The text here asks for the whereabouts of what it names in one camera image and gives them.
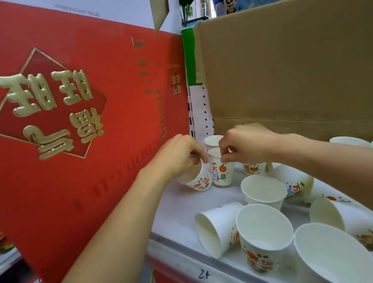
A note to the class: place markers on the person's right hand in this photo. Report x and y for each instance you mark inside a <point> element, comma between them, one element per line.
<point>255,143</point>

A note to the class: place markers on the person's left hand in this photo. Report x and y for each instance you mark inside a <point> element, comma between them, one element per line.
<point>171,155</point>

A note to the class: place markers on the person's left fingers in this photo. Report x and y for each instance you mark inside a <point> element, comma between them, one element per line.
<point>197,150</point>

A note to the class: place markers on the person's right thumb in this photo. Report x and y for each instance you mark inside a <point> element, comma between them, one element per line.
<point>230,157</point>

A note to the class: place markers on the fruit print paper cup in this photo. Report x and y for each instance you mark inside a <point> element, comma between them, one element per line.
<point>199,179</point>
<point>222,174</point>

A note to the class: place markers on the person's left forearm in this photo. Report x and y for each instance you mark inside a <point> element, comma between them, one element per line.
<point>116,237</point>

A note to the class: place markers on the person's right forearm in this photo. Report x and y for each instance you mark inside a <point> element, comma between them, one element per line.
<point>338,165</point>

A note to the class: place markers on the white perforated shelf panel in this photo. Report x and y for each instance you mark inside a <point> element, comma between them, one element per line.
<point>200,112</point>

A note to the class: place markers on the scatter of white paper cups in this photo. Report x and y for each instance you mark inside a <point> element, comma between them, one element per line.
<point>265,227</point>

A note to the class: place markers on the green paper strip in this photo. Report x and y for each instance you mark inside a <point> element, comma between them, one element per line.
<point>189,58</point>

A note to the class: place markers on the large brown cardboard box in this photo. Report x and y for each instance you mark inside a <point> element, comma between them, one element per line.
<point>297,65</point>

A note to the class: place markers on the red gift box gold print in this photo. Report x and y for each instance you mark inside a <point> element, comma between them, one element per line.
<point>74,123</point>

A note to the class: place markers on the brown cardboard flap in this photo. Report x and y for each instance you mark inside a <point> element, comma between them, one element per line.
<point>158,5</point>

